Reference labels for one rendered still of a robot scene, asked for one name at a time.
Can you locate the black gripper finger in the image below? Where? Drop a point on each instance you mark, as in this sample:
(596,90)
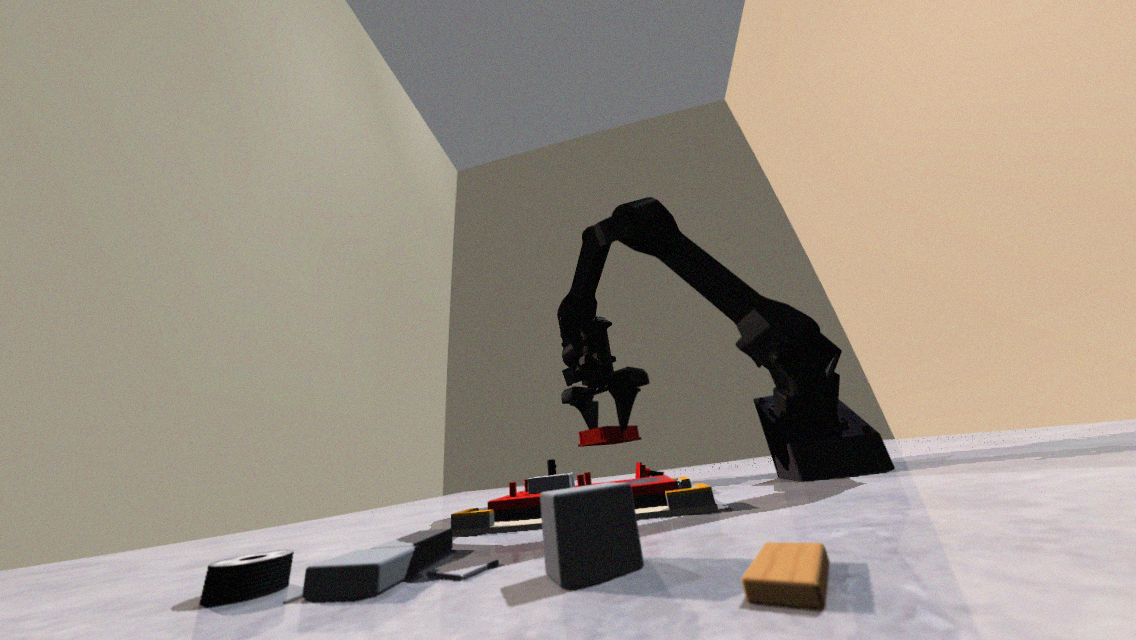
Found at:
(624,399)
(589,411)

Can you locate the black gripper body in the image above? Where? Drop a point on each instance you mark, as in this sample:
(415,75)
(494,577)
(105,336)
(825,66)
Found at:
(626,377)

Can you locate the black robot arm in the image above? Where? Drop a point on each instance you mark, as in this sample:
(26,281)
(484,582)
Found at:
(783,339)

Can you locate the tan wooden block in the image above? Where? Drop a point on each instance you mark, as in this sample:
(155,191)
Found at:
(789,575)

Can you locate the black toy tyre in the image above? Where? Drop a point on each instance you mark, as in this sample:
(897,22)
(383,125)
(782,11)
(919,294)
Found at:
(246,577)

